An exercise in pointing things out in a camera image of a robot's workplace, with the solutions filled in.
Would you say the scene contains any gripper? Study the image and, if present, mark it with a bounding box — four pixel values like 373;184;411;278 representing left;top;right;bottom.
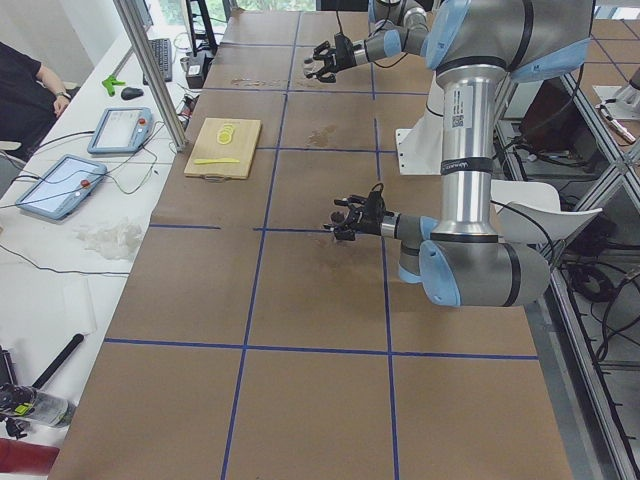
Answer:
305;33;360;83
323;183;396;241

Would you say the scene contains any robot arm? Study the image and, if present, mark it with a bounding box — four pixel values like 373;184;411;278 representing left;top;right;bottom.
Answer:
303;0;439;83
306;1;594;307

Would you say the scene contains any bamboo cutting board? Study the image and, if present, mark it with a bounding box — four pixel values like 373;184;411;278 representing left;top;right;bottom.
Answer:
184;118;262;180

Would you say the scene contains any black box with label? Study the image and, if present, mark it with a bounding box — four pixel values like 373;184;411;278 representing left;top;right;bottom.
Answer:
185;52;207;89

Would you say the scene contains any yellow plastic knife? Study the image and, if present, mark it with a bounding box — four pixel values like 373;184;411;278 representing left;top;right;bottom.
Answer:
193;157;241;165

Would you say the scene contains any black keyboard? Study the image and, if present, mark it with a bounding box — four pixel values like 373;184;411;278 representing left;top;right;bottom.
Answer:
149;38;173;82

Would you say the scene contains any white chair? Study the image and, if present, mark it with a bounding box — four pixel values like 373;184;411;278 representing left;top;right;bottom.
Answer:
491;180;602;244

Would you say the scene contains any black computer mouse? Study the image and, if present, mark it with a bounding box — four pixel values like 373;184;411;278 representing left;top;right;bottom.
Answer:
120;87;144;101

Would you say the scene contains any right teach pendant tablet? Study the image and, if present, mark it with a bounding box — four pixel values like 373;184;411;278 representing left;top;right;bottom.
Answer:
87;107;153;155

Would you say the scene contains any teach pendant tablet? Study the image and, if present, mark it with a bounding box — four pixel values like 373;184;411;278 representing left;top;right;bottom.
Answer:
15;155;107;220
87;107;153;155

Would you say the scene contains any green plastic tool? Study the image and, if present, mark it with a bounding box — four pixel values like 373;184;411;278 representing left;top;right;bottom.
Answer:
101;75;126;97

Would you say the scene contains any crumpled white tissue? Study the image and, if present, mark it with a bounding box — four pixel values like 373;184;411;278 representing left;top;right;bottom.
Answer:
75;217;143;260

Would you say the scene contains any white foam strip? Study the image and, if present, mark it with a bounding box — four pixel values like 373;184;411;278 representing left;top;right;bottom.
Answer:
61;277;97;335

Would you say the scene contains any left teach pendant tablet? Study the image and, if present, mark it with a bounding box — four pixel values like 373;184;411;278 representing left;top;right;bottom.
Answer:
15;155;107;220

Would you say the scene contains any seated person black shirt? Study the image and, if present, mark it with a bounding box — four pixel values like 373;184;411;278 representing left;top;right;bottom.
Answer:
1;43;72;161

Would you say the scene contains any clear plastic bottle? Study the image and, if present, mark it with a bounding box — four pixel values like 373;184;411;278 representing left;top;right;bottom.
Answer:
1;383;76;428

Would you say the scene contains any aluminium frame post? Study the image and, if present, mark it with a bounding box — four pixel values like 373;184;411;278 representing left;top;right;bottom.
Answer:
114;0;187;152

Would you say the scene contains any black stick handle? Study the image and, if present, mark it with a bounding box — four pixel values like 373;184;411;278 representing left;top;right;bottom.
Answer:
32;333;85;389

